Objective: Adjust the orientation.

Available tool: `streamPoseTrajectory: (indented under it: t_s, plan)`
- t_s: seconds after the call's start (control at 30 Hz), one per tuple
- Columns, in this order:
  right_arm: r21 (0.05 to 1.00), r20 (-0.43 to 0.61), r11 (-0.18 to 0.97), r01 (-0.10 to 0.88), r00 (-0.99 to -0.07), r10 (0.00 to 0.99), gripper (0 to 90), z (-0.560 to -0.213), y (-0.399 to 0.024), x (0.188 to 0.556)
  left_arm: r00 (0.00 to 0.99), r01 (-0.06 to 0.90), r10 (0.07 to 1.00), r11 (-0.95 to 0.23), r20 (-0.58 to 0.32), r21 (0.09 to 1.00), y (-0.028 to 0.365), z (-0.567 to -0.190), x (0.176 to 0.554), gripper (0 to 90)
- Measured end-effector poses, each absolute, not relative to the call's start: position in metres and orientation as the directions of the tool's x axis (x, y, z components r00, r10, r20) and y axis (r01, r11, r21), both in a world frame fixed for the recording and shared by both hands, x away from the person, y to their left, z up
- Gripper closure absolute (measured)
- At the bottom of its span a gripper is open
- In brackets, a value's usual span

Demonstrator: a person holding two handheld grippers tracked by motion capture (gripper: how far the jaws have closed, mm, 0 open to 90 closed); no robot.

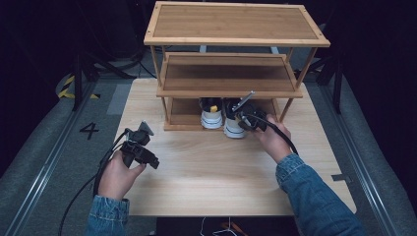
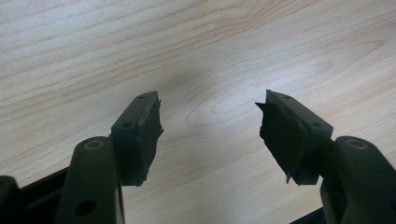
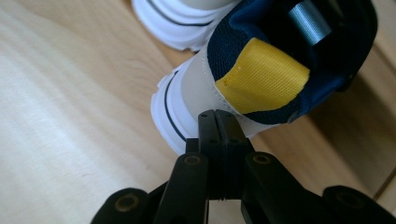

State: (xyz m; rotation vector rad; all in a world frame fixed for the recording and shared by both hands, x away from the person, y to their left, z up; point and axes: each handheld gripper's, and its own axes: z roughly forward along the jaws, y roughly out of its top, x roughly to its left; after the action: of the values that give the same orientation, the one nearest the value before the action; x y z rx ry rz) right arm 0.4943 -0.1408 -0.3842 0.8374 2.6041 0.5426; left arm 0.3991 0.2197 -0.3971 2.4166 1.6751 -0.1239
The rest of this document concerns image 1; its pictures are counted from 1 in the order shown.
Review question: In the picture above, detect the person's right hand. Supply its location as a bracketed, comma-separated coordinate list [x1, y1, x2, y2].
[253, 113, 293, 164]

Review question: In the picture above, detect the person's left hand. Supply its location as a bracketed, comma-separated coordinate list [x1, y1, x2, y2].
[97, 150, 148, 202]

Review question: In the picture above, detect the grey tape piece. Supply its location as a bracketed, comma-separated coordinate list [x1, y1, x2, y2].
[330, 173, 352, 184]

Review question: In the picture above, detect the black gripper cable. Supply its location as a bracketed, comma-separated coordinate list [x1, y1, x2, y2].
[58, 128, 132, 236]
[242, 112, 300, 157]

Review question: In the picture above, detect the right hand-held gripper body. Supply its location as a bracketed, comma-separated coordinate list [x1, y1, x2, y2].
[231, 90, 268, 133]

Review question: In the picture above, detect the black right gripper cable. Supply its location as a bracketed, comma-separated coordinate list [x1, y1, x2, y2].
[242, 112, 300, 157]

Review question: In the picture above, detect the thin white cable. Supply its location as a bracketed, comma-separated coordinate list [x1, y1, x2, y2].
[200, 215, 238, 236]

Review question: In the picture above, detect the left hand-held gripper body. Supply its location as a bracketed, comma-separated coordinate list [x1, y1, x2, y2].
[119, 120, 155, 168]

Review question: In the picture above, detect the orange tool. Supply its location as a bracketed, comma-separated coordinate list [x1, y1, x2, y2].
[220, 221, 250, 236]

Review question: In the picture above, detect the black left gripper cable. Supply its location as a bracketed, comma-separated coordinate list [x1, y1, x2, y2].
[58, 128, 132, 236]

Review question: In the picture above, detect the white and navy sneaker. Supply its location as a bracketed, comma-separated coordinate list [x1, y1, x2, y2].
[222, 97, 248, 140]
[199, 96, 225, 130]

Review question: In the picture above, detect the yellow and black striped tape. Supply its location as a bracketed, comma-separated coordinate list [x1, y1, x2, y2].
[57, 75, 101, 100]

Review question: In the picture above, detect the black metal stand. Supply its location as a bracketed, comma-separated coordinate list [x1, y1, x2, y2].
[309, 55, 345, 114]
[71, 48, 136, 112]

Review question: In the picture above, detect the wooden three-tier shoe rack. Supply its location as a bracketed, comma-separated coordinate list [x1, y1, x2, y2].
[143, 0, 331, 133]

